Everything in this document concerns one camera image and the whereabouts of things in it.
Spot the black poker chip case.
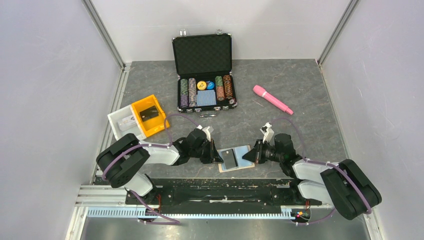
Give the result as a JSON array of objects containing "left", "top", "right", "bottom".
[{"left": 171, "top": 31, "right": 238, "bottom": 113}]

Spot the green red chip stack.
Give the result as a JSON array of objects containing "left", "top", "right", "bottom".
[{"left": 215, "top": 76, "right": 225, "bottom": 101}]

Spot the left aluminium frame post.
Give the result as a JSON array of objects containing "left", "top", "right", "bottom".
[{"left": 81, "top": 0, "right": 126, "bottom": 70}]

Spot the orange brown chip stack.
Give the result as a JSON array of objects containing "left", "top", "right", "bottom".
[{"left": 223, "top": 75, "right": 235, "bottom": 104}]

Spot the blue playing card deck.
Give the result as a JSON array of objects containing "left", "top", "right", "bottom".
[{"left": 196, "top": 89, "right": 217, "bottom": 107}]

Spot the aluminium frame post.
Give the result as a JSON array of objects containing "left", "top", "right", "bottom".
[
  {"left": 81, "top": 0, "right": 126, "bottom": 70},
  {"left": 316, "top": 0, "right": 361, "bottom": 68}
]

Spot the white toothed cable rail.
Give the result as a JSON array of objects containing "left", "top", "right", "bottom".
[{"left": 86, "top": 206, "right": 295, "bottom": 220}]

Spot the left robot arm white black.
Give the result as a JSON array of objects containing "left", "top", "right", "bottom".
[{"left": 95, "top": 127, "right": 223, "bottom": 204}]

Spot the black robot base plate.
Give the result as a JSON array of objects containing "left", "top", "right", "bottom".
[{"left": 143, "top": 178, "right": 322, "bottom": 215}]

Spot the yellow plastic bin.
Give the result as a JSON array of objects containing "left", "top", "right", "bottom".
[{"left": 130, "top": 94, "right": 170, "bottom": 140}]

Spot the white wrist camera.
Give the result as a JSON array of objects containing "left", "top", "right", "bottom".
[
  {"left": 196, "top": 125, "right": 214, "bottom": 141},
  {"left": 260, "top": 122, "right": 275, "bottom": 143}
]

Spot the black vip card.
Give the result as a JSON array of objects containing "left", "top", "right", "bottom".
[
  {"left": 139, "top": 106, "right": 159, "bottom": 122},
  {"left": 222, "top": 148, "right": 238, "bottom": 170}
]

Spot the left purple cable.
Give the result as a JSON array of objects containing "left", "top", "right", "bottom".
[{"left": 100, "top": 113, "right": 203, "bottom": 182}]

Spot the yellow dealer button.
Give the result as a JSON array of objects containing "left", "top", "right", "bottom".
[{"left": 196, "top": 80, "right": 208, "bottom": 91}]

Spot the white VIP card in bin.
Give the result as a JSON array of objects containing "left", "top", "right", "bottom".
[{"left": 117, "top": 115, "right": 137, "bottom": 132}]

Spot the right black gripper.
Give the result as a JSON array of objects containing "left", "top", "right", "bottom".
[{"left": 241, "top": 139, "right": 283, "bottom": 164}]

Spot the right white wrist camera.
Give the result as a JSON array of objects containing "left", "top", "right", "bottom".
[{"left": 260, "top": 122, "right": 275, "bottom": 143}]

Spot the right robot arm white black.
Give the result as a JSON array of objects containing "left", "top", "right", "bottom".
[{"left": 242, "top": 133, "right": 383, "bottom": 220}]

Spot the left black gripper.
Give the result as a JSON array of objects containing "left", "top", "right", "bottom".
[{"left": 190, "top": 139, "right": 224, "bottom": 164}]

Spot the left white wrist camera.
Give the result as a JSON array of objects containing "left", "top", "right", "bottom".
[{"left": 196, "top": 125, "right": 214, "bottom": 141}]

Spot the blue tan chip stack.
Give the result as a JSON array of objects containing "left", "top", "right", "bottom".
[{"left": 188, "top": 78, "right": 197, "bottom": 107}]

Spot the green purple chip stack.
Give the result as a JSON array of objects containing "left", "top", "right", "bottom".
[{"left": 180, "top": 79, "right": 189, "bottom": 108}]

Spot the pink cylindrical tool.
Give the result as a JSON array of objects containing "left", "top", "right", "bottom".
[{"left": 253, "top": 85, "right": 294, "bottom": 115}]

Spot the blue dealer button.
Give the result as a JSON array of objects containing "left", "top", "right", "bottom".
[{"left": 206, "top": 81, "right": 215, "bottom": 90}]

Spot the right aluminium frame post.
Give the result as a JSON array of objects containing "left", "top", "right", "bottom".
[{"left": 316, "top": 0, "right": 361, "bottom": 68}]

